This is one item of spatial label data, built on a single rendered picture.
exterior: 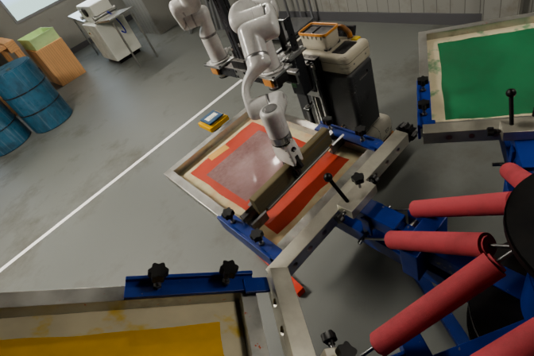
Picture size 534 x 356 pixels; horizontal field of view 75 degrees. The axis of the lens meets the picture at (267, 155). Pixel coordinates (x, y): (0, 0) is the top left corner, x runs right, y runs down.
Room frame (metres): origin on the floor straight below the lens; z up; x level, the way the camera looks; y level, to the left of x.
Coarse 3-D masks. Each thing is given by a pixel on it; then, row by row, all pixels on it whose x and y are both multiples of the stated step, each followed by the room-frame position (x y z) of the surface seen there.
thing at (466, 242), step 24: (504, 168) 0.57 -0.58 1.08; (504, 192) 0.42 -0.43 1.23; (432, 216) 0.53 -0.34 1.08; (456, 216) 0.48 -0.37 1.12; (384, 240) 0.56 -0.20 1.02; (408, 240) 0.47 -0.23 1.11; (432, 240) 0.42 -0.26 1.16; (456, 240) 0.38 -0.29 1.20; (480, 240) 0.34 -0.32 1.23; (480, 264) 0.29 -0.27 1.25; (432, 288) 0.31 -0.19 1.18; (456, 288) 0.28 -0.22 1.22; (480, 288) 0.27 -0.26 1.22; (408, 312) 0.30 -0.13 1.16; (432, 312) 0.28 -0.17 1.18; (384, 336) 0.29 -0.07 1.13; (408, 336) 0.27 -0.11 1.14; (504, 336) 0.19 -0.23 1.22; (528, 336) 0.17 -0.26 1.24
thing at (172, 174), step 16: (240, 112) 1.59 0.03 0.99; (224, 128) 1.51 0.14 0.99; (304, 128) 1.25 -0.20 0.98; (208, 144) 1.45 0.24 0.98; (352, 144) 1.02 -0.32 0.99; (192, 160) 1.40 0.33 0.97; (176, 176) 1.29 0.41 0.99; (192, 192) 1.14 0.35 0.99; (336, 192) 0.82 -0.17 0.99; (208, 208) 1.01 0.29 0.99; (320, 208) 0.78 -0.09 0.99; (304, 224) 0.75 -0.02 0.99; (288, 240) 0.72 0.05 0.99
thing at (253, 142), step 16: (256, 128) 1.45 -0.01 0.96; (240, 144) 1.38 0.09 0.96; (256, 144) 1.32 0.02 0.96; (304, 144) 1.18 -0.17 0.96; (256, 160) 1.21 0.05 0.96; (272, 160) 1.17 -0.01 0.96; (320, 160) 1.04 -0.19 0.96; (336, 160) 1.01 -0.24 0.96; (304, 176) 0.99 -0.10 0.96; (320, 176) 0.96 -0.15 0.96
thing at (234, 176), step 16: (208, 160) 1.36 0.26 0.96; (224, 160) 1.31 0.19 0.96; (240, 160) 1.26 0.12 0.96; (208, 176) 1.24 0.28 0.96; (224, 176) 1.20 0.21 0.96; (240, 176) 1.15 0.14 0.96; (256, 176) 1.11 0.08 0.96; (224, 192) 1.10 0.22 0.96; (240, 192) 1.06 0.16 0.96; (288, 192) 0.95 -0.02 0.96; (304, 192) 0.92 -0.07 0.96; (272, 208) 0.91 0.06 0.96; (288, 208) 0.88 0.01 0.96; (272, 224) 0.84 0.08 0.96
